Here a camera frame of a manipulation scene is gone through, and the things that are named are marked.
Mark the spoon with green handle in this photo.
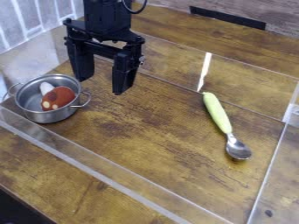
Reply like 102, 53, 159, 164
203, 92, 253, 160

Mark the black strip on wall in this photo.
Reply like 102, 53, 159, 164
190, 6, 268, 30

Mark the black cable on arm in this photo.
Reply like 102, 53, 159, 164
121, 0, 150, 15

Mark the red plush mushroom toy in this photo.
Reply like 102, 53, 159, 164
41, 82, 77, 111

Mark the small silver pot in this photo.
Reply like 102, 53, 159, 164
13, 73, 91, 123

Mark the clear acrylic front barrier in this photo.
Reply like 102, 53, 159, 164
0, 106, 234, 224

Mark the clear acrylic right barrier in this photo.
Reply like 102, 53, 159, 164
248, 83, 299, 224

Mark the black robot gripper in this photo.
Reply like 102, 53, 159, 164
63, 0, 146, 95

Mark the clear acrylic barrier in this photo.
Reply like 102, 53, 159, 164
0, 106, 234, 224
248, 83, 299, 224

